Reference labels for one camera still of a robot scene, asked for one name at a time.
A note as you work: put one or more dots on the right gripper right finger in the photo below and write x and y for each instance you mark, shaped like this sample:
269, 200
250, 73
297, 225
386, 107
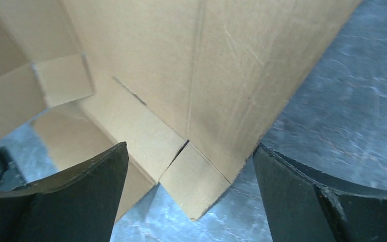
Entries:
305, 204

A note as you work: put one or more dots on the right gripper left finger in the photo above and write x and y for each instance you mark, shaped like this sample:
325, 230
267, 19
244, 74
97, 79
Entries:
79, 203

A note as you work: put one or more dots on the cardboard box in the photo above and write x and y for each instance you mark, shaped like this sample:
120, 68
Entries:
190, 86

